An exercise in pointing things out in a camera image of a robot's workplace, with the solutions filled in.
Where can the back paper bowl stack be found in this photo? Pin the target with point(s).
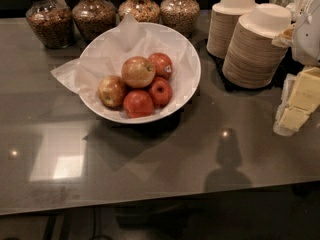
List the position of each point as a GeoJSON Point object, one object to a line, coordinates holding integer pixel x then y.
{"type": "Point", "coordinates": [224, 17]}

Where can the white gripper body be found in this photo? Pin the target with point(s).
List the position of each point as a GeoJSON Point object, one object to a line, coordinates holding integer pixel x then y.
{"type": "Point", "coordinates": [308, 40]}

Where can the front paper bowl stack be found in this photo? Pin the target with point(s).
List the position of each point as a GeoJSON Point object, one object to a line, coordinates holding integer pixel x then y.
{"type": "Point", "coordinates": [265, 21]}

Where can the back red apple with sticker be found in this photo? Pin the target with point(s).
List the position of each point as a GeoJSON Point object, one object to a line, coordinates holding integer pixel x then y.
{"type": "Point", "coordinates": [163, 65]}

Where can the front red apple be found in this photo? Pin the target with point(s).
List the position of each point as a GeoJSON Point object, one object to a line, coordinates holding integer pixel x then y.
{"type": "Point", "coordinates": [138, 103]}

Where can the yellow-red apple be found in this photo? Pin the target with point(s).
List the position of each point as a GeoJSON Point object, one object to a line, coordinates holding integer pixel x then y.
{"type": "Point", "coordinates": [138, 72]}
{"type": "Point", "coordinates": [112, 91]}

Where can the right red apple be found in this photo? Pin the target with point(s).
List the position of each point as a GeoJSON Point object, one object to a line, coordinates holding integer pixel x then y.
{"type": "Point", "coordinates": [160, 91]}

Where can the left yellow-red apple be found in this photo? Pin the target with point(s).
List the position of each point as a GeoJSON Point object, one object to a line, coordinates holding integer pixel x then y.
{"type": "Point", "coordinates": [112, 91]}

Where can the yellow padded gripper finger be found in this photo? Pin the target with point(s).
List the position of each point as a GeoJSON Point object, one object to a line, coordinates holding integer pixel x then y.
{"type": "Point", "coordinates": [300, 98]}

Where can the white bowl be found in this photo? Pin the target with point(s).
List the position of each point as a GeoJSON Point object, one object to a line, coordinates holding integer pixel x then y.
{"type": "Point", "coordinates": [186, 80]}

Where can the far left cereal jar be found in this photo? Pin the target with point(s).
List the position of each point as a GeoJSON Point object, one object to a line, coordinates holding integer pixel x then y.
{"type": "Point", "coordinates": [52, 23]}

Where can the black tray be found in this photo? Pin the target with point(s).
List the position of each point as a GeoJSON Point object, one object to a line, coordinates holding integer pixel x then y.
{"type": "Point", "coordinates": [283, 74]}

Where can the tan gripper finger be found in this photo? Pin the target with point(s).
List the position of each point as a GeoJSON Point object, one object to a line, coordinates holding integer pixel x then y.
{"type": "Point", "coordinates": [285, 38]}

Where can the top yellow-red apple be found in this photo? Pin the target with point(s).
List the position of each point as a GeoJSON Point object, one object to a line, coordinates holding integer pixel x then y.
{"type": "Point", "coordinates": [138, 72]}

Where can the cereal jar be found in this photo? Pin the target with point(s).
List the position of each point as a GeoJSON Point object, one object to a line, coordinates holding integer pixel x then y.
{"type": "Point", "coordinates": [180, 15]}
{"type": "Point", "coordinates": [142, 10]}
{"type": "Point", "coordinates": [52, 23]}
{"type": "Point", "coordinates": [94, 17]}

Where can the white paper liner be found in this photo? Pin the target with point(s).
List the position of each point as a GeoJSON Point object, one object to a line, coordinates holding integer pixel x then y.
{"type": "Point", "coordinates": [100, 60]}

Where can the paper bowl stack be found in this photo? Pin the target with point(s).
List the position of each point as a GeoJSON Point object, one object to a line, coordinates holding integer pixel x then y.
{"type": "Point", "coordinates": [265, 21]}
{"type": "Point", "coordinates": [224, 17]}

